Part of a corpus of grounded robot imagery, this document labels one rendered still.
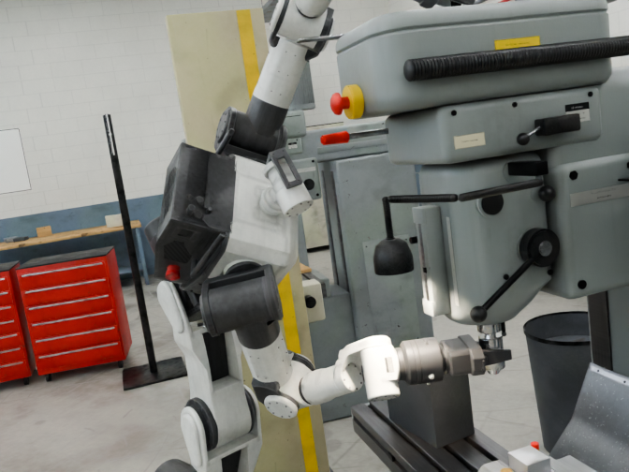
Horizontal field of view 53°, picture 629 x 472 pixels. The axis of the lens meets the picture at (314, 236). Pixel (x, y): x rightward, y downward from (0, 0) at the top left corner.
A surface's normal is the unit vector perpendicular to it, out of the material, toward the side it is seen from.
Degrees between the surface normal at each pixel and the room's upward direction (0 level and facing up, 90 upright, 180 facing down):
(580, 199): 90
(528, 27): 90
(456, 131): 90
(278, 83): 103
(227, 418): 81
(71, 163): 90
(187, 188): 58
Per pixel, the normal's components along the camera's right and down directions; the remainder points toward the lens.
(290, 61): 0.10, 0.35
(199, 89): 0.30, 0.10
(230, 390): 0.65, 0.11
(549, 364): -0.78, 0.26
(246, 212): 0.47, -0.49
